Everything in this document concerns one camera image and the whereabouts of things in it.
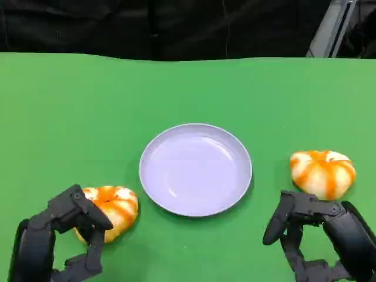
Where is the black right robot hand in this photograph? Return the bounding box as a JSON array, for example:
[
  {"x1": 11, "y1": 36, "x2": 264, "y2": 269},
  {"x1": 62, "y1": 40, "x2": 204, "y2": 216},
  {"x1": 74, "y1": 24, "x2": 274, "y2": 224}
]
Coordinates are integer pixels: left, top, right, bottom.
[{"x1": 262, "y1": 190, "x2": 376, "y2": 282}]

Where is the orange and white bread roll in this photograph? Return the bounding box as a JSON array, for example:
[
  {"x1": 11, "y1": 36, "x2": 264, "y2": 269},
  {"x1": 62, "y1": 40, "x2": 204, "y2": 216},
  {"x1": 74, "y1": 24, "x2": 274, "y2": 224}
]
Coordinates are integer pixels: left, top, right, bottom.
[
  {"x1": 290, "y1": 150, "x2": 357, "y2": 201},
  {"x1": 73, "y1": 185, "x2": 139, "y2": 244}
]

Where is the silver metal frame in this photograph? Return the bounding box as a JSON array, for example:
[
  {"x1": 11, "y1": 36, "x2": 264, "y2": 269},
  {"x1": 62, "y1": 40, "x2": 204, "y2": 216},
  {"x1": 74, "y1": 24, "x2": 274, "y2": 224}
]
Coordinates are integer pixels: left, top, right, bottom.
[{"x1": 305, "y1": 0, "x2": 359, "y2": 58}]

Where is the black backdrop curtain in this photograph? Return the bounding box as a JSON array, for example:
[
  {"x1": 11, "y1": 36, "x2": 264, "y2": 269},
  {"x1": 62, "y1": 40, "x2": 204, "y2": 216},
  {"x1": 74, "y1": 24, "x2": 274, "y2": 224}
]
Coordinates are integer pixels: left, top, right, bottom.
[{"x1": 0, "y1": 0, "x2": 376, "y2": 62}]

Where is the lilac plate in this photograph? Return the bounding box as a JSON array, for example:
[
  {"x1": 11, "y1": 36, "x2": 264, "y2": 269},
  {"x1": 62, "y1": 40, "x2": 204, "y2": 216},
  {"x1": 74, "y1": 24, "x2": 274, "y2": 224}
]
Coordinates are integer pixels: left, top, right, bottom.
[{"x1": 139, "y1": 123, "x2": 253, "y2": 217}]

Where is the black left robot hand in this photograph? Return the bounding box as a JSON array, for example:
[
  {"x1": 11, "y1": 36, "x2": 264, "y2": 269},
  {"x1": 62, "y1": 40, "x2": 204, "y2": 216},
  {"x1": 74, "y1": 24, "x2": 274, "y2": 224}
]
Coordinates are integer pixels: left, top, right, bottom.
[{"x1": 8, "y1": 184, "x2": 115, "y2": 282}]

